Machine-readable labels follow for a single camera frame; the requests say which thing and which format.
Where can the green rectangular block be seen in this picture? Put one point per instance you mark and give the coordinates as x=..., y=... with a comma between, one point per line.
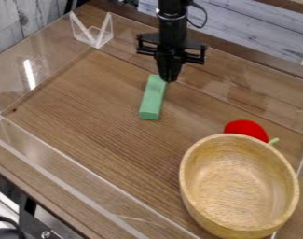
x=151, y=100

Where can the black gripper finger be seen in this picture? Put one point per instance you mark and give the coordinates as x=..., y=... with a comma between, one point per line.
x=169, y=66

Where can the clear acrylic tray wall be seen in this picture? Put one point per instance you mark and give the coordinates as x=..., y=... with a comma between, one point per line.
x=107, y=171

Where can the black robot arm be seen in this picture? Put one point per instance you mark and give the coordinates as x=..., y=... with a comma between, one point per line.
x=175, y=8

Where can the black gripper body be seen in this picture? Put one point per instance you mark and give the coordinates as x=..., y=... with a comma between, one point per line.
x=173, y=41

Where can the light wooden bowl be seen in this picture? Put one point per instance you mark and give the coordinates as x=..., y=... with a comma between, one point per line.
x=239, y=187

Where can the black metal table bracket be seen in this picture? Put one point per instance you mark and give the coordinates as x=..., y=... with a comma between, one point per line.
x=31, y=225

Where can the clear acrylic corner bracket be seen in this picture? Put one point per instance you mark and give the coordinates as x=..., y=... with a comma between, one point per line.
x=93, y=35

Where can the red toy apple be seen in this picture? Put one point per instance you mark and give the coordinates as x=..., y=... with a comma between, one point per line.
x=247, y=127

